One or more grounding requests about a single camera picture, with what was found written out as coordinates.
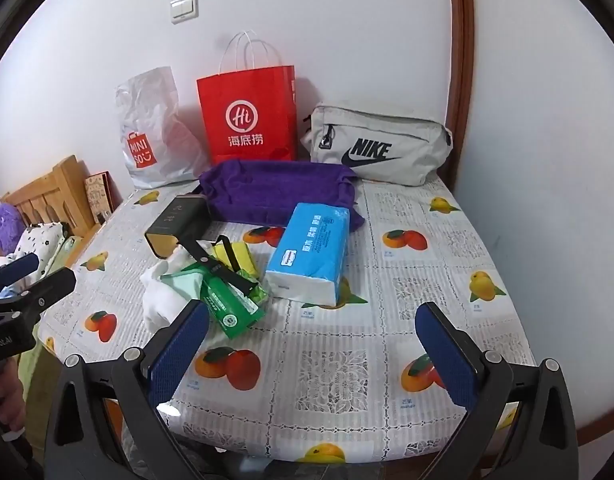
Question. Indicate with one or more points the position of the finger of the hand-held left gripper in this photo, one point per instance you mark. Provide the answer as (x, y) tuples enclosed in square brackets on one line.
[(17, 266), (49, 287)]

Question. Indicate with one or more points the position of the white cloth gloves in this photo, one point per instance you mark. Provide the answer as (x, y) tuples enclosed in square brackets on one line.
[(159, 300)]

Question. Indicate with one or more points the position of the person's left hand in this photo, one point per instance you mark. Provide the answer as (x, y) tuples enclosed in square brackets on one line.
[(6, 390)]

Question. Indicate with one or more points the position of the dark green rectangular box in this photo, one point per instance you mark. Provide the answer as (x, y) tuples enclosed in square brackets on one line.
[(174, 220)]

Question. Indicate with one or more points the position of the wooden bed headboard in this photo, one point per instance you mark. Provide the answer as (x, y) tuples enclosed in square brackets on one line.
[(62, 185)]

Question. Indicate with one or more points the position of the white plastic shopping bag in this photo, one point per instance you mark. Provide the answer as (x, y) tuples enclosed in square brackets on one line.
[(152, 125)]

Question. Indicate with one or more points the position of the grey waist bag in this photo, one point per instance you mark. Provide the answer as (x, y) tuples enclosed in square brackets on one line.
[(387, 140)]

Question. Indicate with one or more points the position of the purple fabric storage basket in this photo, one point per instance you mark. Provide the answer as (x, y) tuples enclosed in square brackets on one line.
[(267, 185)]

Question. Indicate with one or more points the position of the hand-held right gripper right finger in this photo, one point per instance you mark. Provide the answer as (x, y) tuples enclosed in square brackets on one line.
[(447, 355)]

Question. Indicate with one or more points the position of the fruit print tablecloth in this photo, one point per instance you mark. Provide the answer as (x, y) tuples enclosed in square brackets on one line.
[(337, 350)]

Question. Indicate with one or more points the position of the white dotted pillow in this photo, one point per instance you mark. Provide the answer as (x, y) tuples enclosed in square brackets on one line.
[(37, 240)]

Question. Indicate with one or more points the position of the white wall light switch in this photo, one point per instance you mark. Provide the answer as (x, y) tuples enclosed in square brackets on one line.
[(184, 8)]

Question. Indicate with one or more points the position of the patterned book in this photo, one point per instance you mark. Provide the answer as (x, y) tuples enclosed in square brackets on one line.
[(99, 195)]

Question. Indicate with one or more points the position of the blue tissue pack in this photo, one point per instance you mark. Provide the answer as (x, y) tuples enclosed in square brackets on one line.
[(307, 255)]

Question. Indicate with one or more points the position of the purple plush toy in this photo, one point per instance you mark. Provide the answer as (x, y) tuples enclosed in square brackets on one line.
[(7, 225)]

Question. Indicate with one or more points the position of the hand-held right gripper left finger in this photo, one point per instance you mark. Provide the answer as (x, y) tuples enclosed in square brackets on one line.
[(182, 350)]

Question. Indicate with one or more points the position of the red paper shopping bag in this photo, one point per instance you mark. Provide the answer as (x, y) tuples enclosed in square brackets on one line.
[(247, 125)]

